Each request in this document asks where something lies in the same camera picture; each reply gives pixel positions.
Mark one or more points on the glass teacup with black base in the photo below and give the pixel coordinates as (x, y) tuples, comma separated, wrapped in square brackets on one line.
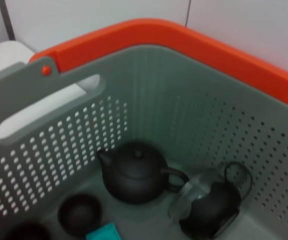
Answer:
[(213, 207)]

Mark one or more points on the teal square toy plate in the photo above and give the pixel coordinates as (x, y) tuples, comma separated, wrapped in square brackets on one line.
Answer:
[(102, 233)]

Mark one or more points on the grey-green perforated storage bin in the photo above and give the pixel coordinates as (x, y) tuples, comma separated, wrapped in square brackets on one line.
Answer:
[(196, 112)]

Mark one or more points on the dark clay teacup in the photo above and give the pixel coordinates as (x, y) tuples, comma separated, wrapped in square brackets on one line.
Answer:
[(27, 233), (80, 215)]

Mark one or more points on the dark clay teapot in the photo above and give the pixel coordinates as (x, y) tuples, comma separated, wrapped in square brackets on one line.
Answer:
[(133, 175)]

